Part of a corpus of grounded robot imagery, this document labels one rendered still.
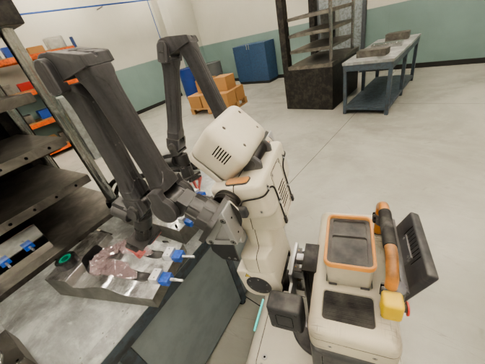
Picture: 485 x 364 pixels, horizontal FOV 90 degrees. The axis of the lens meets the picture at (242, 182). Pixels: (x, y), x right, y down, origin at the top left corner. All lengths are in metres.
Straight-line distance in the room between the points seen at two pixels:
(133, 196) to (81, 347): 0.60
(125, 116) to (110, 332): 0.77
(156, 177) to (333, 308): 0.65
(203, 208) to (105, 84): 0.34
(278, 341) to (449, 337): 0.93
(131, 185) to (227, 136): 0.29
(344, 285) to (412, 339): 0.93
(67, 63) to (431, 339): 1.91
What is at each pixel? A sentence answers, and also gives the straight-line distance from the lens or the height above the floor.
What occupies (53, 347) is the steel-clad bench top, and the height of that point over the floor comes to 0.80.
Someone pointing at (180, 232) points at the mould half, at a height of 0.88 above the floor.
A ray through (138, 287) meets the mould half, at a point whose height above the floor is 0.85.
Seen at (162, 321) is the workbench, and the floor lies 0.61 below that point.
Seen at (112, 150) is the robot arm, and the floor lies 1.40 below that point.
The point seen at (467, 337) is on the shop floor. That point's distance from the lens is 1.91.
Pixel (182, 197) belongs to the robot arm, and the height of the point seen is 1.26.
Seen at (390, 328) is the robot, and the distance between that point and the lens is 0.88.
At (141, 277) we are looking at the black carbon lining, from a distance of 1.11.
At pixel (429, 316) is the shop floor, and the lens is 1.90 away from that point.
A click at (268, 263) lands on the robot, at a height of 0.87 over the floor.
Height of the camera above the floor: 1.59
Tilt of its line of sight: 32 degrees down
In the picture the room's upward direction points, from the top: 14 degrees counter-clockwise
